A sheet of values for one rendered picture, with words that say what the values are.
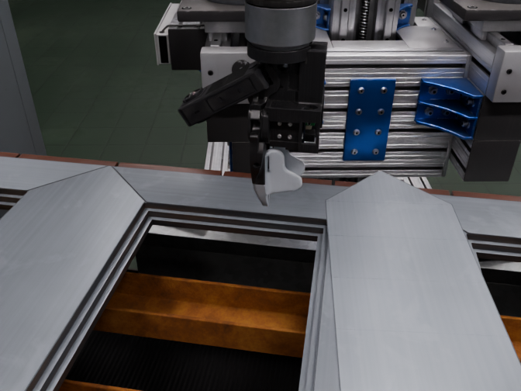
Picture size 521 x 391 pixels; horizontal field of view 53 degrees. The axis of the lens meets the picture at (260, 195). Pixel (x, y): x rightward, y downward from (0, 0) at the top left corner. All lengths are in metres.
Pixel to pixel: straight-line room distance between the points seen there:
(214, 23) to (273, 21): 0.44
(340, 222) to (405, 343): 0.21
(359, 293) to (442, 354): 0.11
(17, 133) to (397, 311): 0.98
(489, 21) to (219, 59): 0.49
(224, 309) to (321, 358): 0.30
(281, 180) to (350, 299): 0.16
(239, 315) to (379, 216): 0.26
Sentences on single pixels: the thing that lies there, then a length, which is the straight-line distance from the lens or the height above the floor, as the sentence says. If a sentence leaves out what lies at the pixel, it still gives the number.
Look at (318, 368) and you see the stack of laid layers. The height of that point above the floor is 0.84.
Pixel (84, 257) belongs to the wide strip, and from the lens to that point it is 0.69.
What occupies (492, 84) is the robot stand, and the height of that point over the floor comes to 0.93.
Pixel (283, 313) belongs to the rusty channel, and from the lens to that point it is 0.82.
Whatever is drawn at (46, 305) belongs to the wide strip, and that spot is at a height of 0.84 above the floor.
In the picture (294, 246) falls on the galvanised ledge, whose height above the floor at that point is 0.68.
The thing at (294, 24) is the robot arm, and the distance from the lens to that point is 0.55.
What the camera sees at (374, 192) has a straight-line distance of 0.80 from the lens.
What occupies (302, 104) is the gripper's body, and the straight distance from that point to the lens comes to 0.59.
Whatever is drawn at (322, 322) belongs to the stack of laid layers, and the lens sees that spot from 0.59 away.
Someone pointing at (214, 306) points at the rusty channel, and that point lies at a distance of 0.83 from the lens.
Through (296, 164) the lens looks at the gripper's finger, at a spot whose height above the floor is 0.94.
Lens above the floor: 1.27
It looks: 33 degrees down
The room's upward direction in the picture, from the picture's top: straight up
